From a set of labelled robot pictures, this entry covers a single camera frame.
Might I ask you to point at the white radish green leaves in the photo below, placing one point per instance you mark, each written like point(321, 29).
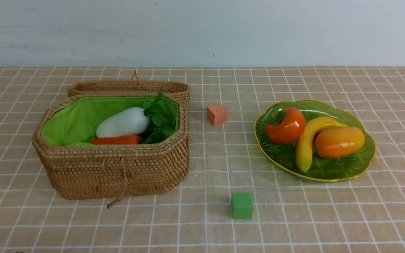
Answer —
point(136, 120)

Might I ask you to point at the orange carrot green leaves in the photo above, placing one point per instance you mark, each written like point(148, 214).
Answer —
point(150, 138)

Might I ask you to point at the orange persimmon green calyx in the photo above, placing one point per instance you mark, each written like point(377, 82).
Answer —
point(286, 126)

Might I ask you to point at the yellow banana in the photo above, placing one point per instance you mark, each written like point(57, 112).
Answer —
point(304, 148)

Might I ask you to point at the orange yellow mango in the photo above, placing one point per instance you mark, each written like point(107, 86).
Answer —
point(336, 143)

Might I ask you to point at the orange foam cube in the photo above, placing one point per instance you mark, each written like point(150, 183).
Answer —
point(217, 114)

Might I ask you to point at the woven wicker basket lid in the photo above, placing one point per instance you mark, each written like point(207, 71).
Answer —
point(177, 90)

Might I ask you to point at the green foam cube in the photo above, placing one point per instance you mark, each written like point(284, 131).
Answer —
point(241, 206)

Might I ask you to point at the green glass leaf plate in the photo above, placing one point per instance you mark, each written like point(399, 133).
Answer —
point(321, 170)

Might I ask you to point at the woven wicker basket green lining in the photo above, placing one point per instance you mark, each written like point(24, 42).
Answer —
point(107, 171)

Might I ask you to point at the checkered beige tablecloth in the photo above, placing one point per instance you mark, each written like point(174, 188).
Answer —
point(365, 215)

